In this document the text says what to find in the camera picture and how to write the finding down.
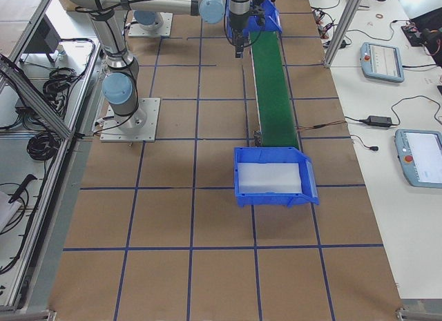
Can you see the lower teach pendant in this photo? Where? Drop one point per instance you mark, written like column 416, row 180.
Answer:
column 419, row 153

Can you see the black power adapter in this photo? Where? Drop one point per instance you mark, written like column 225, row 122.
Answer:
column 379, row 121

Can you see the teach pendant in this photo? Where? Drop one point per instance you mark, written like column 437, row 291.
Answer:
column 381, row 62
column 419, row 153

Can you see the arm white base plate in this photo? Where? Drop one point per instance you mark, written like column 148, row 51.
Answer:
column 140, row 127
column 165, row 27

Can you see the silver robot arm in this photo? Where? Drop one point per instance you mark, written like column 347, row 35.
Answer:
column 210, row 12
column 120, row 86

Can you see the upper teach pendant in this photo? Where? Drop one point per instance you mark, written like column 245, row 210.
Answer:
column 381, row 62

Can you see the green conveyor belt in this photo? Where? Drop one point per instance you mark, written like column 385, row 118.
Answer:
column 275, row 109

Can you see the blue source bin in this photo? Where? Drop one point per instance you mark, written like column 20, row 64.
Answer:
column 272, row 16

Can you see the white foam pad destination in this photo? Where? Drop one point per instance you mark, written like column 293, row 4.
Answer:
column 269, row 178

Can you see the blue destination bin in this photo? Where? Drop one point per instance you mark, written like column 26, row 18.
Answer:
column 264, row 155

